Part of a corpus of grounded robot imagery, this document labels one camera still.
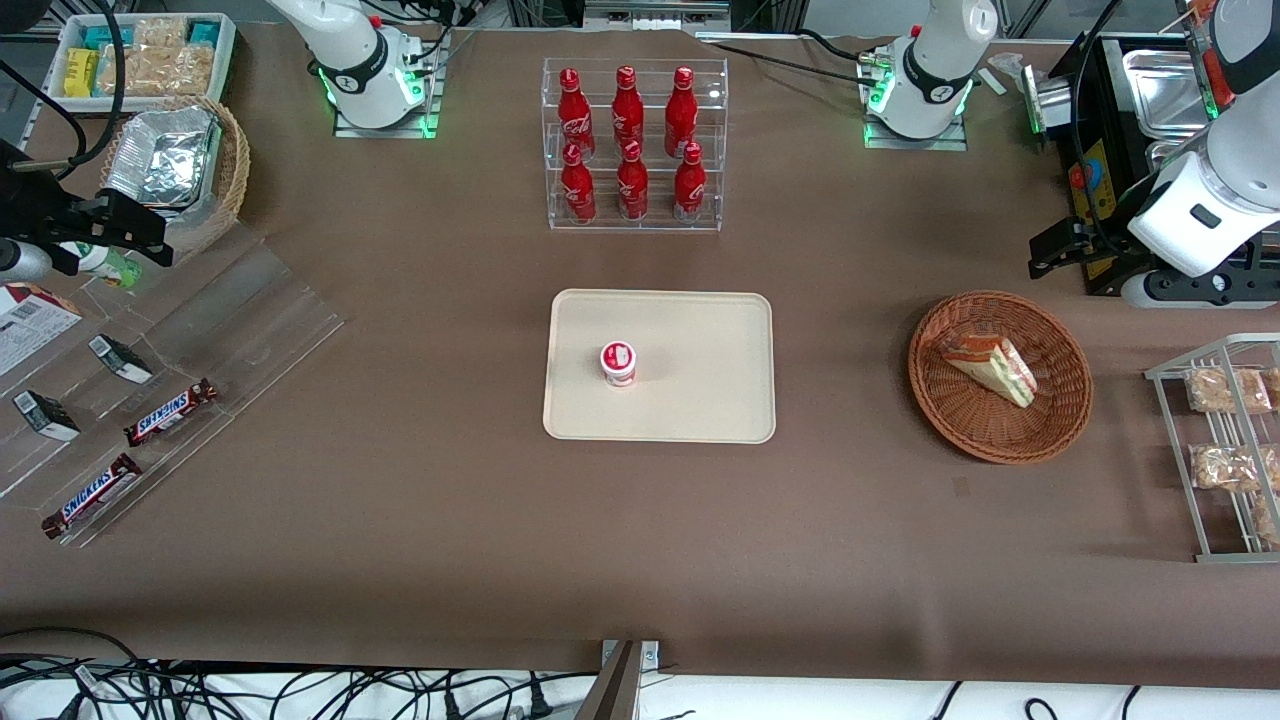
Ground triangle sandwich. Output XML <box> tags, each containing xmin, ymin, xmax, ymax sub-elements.
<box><xmin>938</xmin><ymin>333</ymin><xmax>1038</xmax><ymax>409</ymax></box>

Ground tangled black cables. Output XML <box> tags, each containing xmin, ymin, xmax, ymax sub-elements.
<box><xmin>0</xmin><ymin>628</ymin><xmax>601</xmax><ymax>720</ymax></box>

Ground aluminium frame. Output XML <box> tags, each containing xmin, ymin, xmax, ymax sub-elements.
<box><xmin>505</xmin><ymin>0</ymin><xmax>806</xmax><ymax>33</ymax></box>

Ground red white carton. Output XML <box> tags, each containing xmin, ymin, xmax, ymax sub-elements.
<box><xmin>0</xmin><ymin>283</ymin><xmax>83</xmax><ymax>379</ymax></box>

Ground green white bottle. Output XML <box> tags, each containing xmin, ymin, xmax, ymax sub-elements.
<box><xmin>60</xmin><ymin>243</ymin><xmax>143</xmax><ymax>289</ymax></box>

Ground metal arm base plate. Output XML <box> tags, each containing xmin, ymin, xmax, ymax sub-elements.
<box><xmin>333</xmin><ymin>95</ymin><xmax>442</xmax><ymax>140</ymax></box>
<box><xmin>863</xmin><ymin>115</ymin><xmax>969</xmax><ymax>152</ymax></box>

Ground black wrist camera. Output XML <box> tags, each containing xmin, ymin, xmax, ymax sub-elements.
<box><xmin>1028</xmin><ymin>215</ymin><xmax>1136</xmax><ymax>282</ymax></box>
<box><xmin>55</xmin><ymin>190</ymin><xmax>174</xmax><ymax>269</ymax></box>

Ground black and yellow box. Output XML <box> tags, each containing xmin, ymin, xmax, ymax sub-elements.
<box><xmin>1050</xmin><ymin>30</ymin><xmax>1280</xmax><ymax>298</ymax></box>

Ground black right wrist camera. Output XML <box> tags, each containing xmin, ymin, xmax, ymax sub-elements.
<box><xmin>55</xmin><ymin>190</ymin><xmax>174</xmax><ymax>269</ymax></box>

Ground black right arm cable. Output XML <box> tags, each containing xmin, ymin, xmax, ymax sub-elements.
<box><xmin>0</xmin><ymin>0</ymin><xmax>128</xmax><ymax>183</ymax></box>

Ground clear acrylic display stand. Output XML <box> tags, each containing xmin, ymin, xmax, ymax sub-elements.
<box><xmin>0</xmin><ymin>220</ymin><xmax>346</xmax><ymax>549</ymax></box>

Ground clear acrylic bottle rack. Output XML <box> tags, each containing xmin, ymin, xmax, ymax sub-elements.
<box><xmin>541</xmin><ymin>57</ymin><xmax>729</xmax><ymax>233</ymax></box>

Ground beige plastic tray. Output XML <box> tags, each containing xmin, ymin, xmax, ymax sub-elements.
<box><xmin>542</xmin><ymin>289</ymin><xmax>777</xmax><ymax>445</ymax></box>

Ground black base power cable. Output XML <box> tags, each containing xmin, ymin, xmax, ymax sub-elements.
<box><xmin>700</xmin><ymin>28</ymin><xmax>901</xmax><ymax>79</ymax></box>

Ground red cola bottle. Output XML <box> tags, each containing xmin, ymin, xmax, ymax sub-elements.
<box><xmin>612</xmin><ymin>65</ymin><xmax>646</xmax><ymax>161</ymax></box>
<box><xmin>557</xmin><ymin>67</ymin><xmax>596</xmax><ymax>163</ymax></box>
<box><xmin>665</xmin><ymin>66</ymin><xmax>698</xmax><ymax>159</ymax></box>
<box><xmin>560</xmin><ymin>142</ymin><xmax>598</xmax><ymax>225</ymax></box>
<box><xmin>616</xmin><ymin>140</ymin><xmax>649</xmax><ymax>222</ymax></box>
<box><xmin>673</xmin><ymin>142</ymin><xmax>707</xmax><ymax>223</ymax></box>

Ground steel warmer pan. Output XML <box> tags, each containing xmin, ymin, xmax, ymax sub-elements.
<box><xmin>1122</xmin><ymin>48</ymin><xmax>1217</xmax><ymax>141</ymax></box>

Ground grey metal post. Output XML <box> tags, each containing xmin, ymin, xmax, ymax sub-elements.
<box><xmin>575</xmin><ymin>640</ymin><xmax>661</xmax><ymax>720</ymax></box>

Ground small black white box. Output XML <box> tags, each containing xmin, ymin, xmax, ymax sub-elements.
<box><xmin>88</xmin><ymin>335</ymin><xmax>154</xmax><ymax>385</ymax></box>
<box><xmin>12</xmin><ymin>390</ymin><xmax>81</xmax><ymax>442</ymax></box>

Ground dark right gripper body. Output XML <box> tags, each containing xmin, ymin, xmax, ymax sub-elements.
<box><xmin>0</xmin><ymin>140</ymin><xmax>63</xmax><ymax>247</ymax></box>

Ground white plastic bin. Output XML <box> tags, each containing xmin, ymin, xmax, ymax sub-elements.
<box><xmin>47</xmin><ymin>12</ymin><xmax>238</xmax><ymax>113</ymax></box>

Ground grey wire rack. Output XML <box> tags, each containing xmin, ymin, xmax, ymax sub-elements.
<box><xmin>1145</xmin><ymin>333</ymin><xmax>1280</xmax><ymax>564</ymax></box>

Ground snickers bar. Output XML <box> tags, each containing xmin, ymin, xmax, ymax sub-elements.
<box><xmin>41</xmin><ymin>453</ymin><xmax>144</xmax><ymax>540</ymax></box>
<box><xmin>123</xmin><ymin>378</ymin><xmax>220</xmax><ymax>447</ymax></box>

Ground silver metal plate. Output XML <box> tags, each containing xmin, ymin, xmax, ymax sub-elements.
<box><xmin>1020</xmin><ymin>65</ymin><xmax>1076</xmax><ymax>151</ymax></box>

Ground silver foil pack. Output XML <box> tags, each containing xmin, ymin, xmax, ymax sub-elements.
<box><xmin>105</xmin><ymin>108</ymin><xmax>222</xmax><ymax>209</ymax></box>

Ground brown wicker basket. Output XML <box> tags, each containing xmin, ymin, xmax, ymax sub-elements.
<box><xmin>908</xmin><ymin>290</ymin><xmax>1094</xmax><ymax>465</ymax></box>

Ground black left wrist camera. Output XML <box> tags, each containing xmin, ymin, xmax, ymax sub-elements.
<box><xmin>1028</xmin><ymin>215</ymin><xmax>1136</xmax><ymax>282</ymax></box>

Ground red white yogurt cup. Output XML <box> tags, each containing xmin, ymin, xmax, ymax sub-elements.
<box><xmin>599</xmin><ymin>340</ymin><xmax>638</xmax><ymax>388</ymax></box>

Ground light wicker basket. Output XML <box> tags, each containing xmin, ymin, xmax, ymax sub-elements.
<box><xmin>98</xmin><ymin>95</ymin><xmax>251</xmax><ymax>257</ymax></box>

